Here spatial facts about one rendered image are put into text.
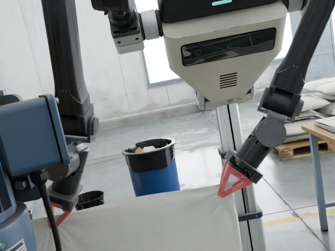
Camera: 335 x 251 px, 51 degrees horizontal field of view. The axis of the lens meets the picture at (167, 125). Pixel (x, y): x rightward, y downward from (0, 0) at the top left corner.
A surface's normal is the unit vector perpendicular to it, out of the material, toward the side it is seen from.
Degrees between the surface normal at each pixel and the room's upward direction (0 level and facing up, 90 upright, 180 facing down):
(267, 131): 78
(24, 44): 90
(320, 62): 90
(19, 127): 90
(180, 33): 40
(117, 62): 90
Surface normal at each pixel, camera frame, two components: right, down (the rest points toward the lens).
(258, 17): -0.13, -0.63
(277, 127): -0.22, 0.00
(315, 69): 0.02, 0.17
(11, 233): 0.92, -0.09
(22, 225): 0.98, -0.15
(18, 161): 0.42, 0.07
